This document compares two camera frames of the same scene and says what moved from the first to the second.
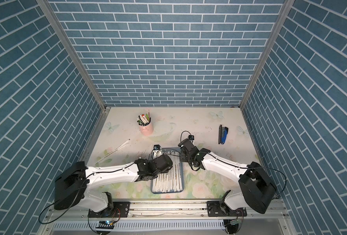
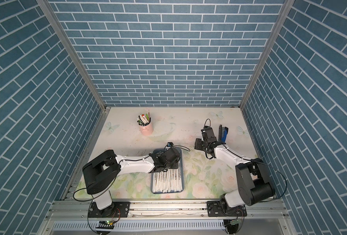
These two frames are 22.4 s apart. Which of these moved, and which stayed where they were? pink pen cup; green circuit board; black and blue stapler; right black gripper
Moved: right black gripper
Stayed: pink pen cup; black and blue stapler; green circuit board
